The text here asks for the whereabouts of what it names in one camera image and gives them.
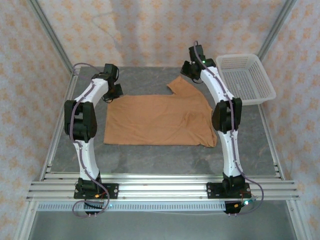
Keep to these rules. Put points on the aluminium side rail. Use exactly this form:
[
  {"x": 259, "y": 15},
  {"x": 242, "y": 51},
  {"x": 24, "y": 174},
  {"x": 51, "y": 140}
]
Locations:
[
  {"x": 271, "y": 142},
  {"x": 70, "y": 87}
]

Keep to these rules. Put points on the aluminium frame post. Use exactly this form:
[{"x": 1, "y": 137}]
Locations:
[
  {"x": 50, "y": 32},
  {"x": 277, "y": 27}
]

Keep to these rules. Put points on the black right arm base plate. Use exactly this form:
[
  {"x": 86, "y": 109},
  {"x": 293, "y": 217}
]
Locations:
[{"x": 213, "y": 191}]

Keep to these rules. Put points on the white perforated plastic basket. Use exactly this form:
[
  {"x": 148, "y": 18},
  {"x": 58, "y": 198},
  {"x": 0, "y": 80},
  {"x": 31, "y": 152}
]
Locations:
[{"x": 265, "y": 85}]

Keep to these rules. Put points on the aluminium frame leg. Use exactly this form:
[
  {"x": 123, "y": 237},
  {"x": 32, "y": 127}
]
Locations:
[
  {"x": 298, "y": 222},
  {"x": 25, "y": 222}
]

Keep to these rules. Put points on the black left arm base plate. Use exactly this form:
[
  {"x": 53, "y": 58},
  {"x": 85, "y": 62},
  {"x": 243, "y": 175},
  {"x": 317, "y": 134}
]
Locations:
[{"x": 111, "y": 191}]

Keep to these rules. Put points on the tan brown t-shirt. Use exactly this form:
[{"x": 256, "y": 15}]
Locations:
[{"x": 155, "y": 120}]

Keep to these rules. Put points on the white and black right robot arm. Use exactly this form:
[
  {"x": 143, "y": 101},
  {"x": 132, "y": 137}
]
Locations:
[{"x": 231, "y": 155}]

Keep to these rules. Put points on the aluminium mounting rail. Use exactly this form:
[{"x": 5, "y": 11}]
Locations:
[{"x": 162, "y": 190}]

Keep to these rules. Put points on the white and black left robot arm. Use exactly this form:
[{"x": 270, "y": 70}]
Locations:
[{"x": 85, "y": 160}]

